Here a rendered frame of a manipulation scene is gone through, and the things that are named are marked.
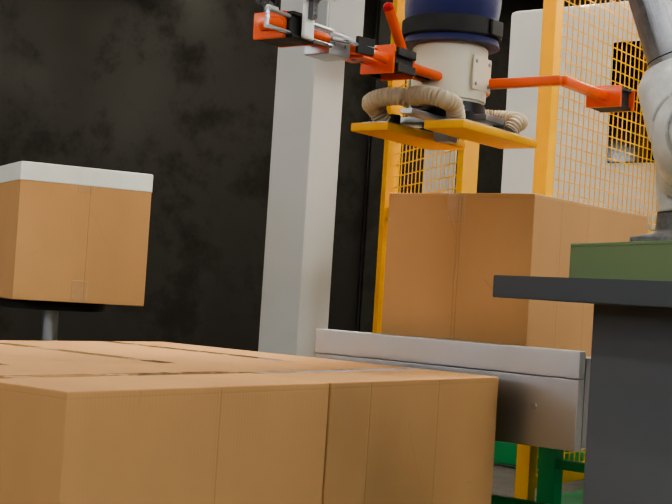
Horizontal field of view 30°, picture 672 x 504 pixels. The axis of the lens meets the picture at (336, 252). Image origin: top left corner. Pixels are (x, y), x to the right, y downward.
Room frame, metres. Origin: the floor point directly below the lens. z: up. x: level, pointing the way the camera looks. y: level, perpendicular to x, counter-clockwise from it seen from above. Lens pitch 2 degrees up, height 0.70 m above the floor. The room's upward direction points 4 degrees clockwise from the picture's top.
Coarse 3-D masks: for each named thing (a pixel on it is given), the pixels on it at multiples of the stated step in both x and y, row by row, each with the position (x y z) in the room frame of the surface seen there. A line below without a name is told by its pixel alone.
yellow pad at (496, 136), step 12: (432, 120) 2.64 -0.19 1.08; (444, 120) 2.63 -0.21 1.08; (456, 120) 2.61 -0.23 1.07; (468, 120) 2.62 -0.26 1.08; (444, 132) 2.69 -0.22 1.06; (456, 132) 2.67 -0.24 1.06; (468, 132) 2.66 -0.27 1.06; (480, 132) 2.66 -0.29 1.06; (492, 132) 2.70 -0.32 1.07; (504, 132) 2.74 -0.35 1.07; (492, 144) 2.85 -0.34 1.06; (504, 144) 2.83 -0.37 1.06; (516, 144) 2.82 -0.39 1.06; (528, 144) 2.84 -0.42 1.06
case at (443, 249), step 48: (432, 240) 2.94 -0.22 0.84; (480, 240) 2.86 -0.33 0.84; (528, 240) 2.78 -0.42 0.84; (576, 240) 2.94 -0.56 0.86; (624, 240) 3.14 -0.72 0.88; (384, 288) 3.02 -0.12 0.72; (432, 288) 2.93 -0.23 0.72; (480, 288) 2.85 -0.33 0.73; (432, 336) 2.93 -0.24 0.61; (480, 336) 2.85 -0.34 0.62; (528, 336) 2.78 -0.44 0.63; (576, 336) 2.96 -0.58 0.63
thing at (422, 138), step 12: (396, 120) 2.81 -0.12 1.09; (360, 132) 2.77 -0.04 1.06; (372, 132) 2.76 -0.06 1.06; (384, 132) 2.75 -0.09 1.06; (396, 132) 2.74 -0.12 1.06; (408, 132) 2.78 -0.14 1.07; (420, 132) 2.82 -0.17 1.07; (432, 132) 2.89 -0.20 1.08; (408, 144) 2.94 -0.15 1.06; (420, 144) 2.93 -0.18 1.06; (432, 144) 2.92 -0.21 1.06; (444, 144) 2.91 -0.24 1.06; (456, 144) 2.95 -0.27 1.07
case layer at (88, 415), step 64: (0, 384) 1.79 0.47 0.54; (64, 384) 1.81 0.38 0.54; (128, 384) 1.88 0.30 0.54; (192, 384) 1.96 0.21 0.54; (256, 384) 2.04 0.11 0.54; (320, 384) 2.17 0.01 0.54; (384, 384) 2.32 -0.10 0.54; (448, 384) 2.50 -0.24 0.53; (0, 448) 1.79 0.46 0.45; (64, 448) 1.71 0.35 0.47; (128, 448) 1.81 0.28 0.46; (192, 448) 1.91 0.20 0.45; (256, 448) 2.04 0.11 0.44; (320, 448) 2.17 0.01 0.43; (384, 448) 2.33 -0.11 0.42; (448, 448) 2.52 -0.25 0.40
